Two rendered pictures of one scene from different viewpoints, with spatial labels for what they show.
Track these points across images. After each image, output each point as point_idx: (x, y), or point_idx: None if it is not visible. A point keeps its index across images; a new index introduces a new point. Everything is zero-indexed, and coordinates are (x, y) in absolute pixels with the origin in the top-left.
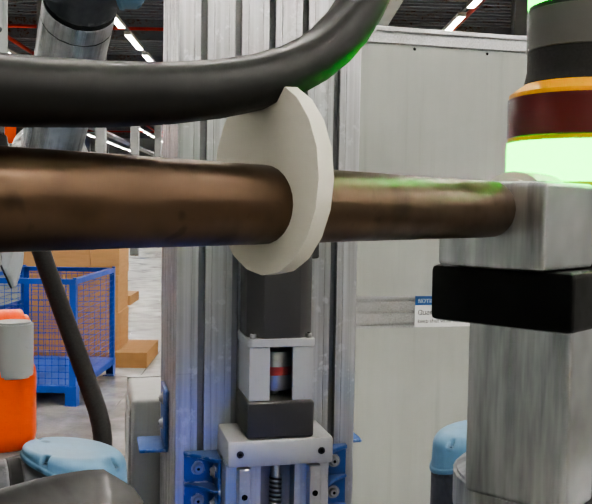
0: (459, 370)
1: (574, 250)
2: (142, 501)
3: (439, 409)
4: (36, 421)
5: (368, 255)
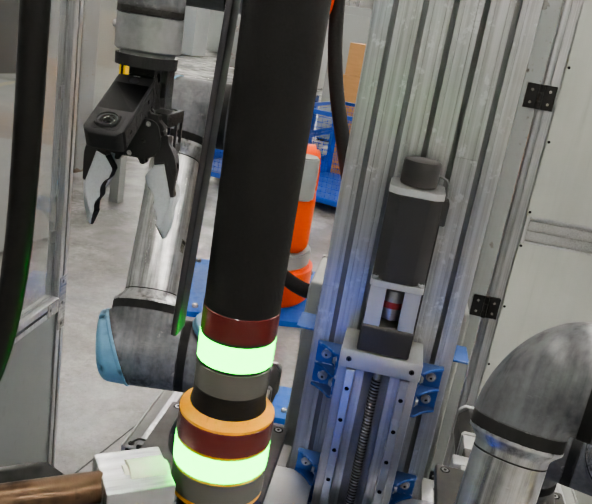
0: None
1: None
2: None
3: None
4: (321, 227)
5: (570, 186)
